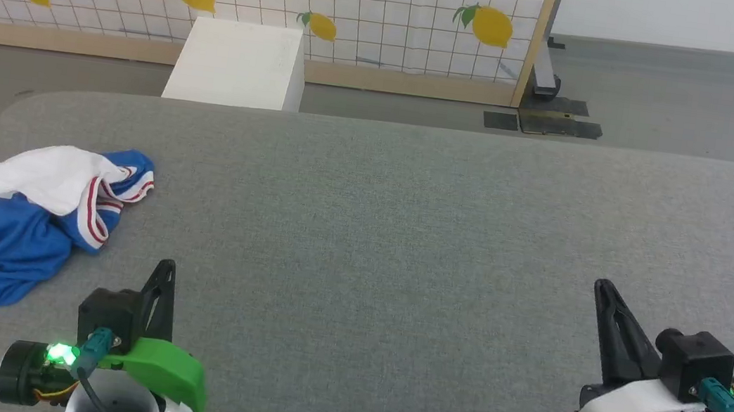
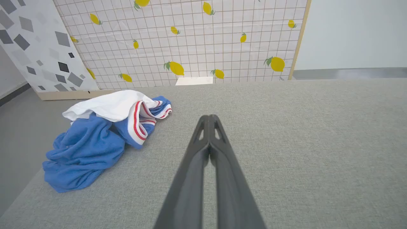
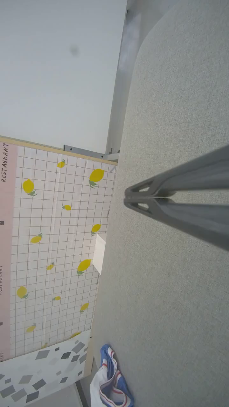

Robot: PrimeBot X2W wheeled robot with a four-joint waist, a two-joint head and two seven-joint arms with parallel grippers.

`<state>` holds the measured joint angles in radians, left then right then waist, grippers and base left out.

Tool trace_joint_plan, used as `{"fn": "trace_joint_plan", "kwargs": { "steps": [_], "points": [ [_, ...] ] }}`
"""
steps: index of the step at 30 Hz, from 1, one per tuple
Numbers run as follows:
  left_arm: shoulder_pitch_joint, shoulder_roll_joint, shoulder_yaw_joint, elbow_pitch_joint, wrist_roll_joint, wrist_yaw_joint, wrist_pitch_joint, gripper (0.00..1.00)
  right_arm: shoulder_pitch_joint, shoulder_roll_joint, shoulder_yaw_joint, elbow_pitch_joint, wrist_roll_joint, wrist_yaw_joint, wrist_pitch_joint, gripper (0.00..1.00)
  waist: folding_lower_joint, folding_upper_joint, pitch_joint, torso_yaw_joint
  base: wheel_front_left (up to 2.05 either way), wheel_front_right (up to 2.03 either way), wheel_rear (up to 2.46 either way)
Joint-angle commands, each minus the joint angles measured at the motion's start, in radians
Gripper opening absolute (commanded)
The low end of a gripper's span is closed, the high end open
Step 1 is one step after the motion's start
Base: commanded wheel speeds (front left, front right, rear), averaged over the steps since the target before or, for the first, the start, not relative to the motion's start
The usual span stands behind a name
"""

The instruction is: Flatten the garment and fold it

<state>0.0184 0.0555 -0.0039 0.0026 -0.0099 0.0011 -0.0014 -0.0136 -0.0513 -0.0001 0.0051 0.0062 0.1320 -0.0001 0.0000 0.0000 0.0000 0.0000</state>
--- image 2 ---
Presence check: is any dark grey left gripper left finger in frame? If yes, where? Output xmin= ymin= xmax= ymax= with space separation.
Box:
xmin=154 ymin=115 xmax=210 ymax=229

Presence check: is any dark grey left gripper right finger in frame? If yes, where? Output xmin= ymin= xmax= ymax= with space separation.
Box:
xmin=210 ymin=115 xmax=267 ymax=229

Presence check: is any white box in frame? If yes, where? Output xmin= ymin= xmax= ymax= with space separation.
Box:
xmin=176 ymin=77 xmax=213 ymax=86

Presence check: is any lemon print grid wall panel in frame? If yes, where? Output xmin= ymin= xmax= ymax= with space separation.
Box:
xmin=52 ymin=0 xmax=312 ymax=90

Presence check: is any grey terrazzo print wall panel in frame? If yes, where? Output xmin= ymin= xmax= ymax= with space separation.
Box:
xmin=0 ymin=0 xmax=118 ymax=101

